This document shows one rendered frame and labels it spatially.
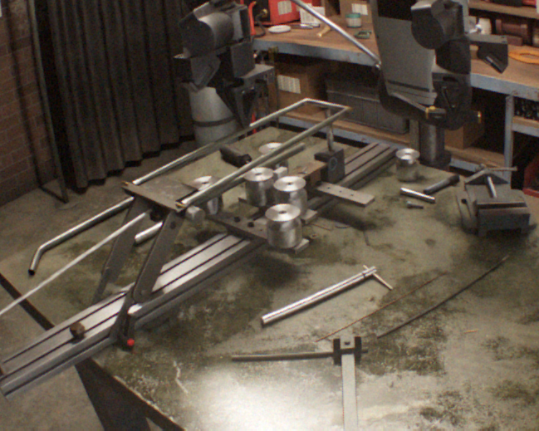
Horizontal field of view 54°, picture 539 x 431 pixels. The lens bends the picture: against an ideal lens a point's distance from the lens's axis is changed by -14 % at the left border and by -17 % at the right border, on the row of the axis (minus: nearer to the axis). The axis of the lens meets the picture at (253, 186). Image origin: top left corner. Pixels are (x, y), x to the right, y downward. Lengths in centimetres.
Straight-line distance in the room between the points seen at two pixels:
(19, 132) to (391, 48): 267
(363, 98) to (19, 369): 206
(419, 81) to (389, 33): 13
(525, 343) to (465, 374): 10
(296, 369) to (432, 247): 34
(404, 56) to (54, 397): 158
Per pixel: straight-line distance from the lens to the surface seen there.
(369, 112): 259
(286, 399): 71
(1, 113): 359
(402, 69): 142
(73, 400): 208
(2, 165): 366
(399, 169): 118
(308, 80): 272
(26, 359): 81
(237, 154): 128
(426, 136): 149
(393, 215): 106
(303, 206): 98
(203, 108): 287
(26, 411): 211
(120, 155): 356
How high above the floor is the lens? 139
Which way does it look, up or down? 25 degrees down
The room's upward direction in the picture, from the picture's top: 7 degrees counter-clockwise
